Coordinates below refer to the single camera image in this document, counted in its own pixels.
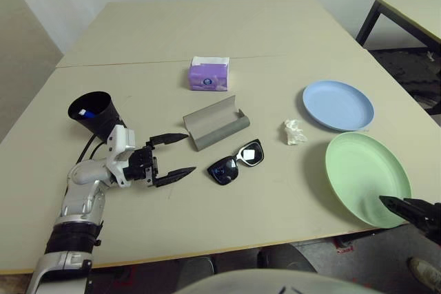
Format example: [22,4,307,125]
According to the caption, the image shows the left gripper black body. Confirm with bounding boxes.
[123,140,160,187]

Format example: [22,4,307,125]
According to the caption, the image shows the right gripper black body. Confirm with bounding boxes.
[402,197,441,240]

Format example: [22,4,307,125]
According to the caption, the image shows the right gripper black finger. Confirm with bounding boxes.
[378,195,420,222]

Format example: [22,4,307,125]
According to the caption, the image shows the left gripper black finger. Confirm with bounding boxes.
[150,132,189,146]
[154,166,198,189]

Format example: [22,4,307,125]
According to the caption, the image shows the grey glasses case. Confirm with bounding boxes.
[182,94,250,152]

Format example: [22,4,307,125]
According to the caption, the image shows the light green plastic plate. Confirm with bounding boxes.
[325,132,413,229]

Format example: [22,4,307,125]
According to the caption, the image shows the black sunglasses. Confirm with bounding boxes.
[207,138,265,187]

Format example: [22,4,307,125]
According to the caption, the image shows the white tissue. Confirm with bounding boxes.
[283,118,309,146]

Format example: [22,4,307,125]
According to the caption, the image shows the black table foot bar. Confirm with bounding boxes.
[336,227,380,244]

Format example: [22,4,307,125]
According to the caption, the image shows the bystander shoe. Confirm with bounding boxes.
[408,257,441,291]

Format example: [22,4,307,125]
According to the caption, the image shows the black plastic cup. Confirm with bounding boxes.
[68,91,127,138]

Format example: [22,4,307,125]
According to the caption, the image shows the purple tissue pack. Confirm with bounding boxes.
[187,55,231,92]

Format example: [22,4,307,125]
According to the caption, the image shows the grey robot left leg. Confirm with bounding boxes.
[178,255,216,281]

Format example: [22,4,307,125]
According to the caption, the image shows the grey robot leg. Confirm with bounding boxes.
[258,244,318,274]
[178,255,216,281]

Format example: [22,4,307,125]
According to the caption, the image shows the light blue plastic plate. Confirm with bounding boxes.
[302,80,376,133]

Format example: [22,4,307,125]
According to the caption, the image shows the grey robot right leg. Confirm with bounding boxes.
[258,244,318,274]

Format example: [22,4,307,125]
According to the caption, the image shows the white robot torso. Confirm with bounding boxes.
[178,268,380,294]

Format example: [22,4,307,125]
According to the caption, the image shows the beige side table black legs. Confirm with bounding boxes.
[356,0,441,50]

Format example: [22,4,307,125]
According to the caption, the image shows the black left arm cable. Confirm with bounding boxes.
[74,134,106,164]

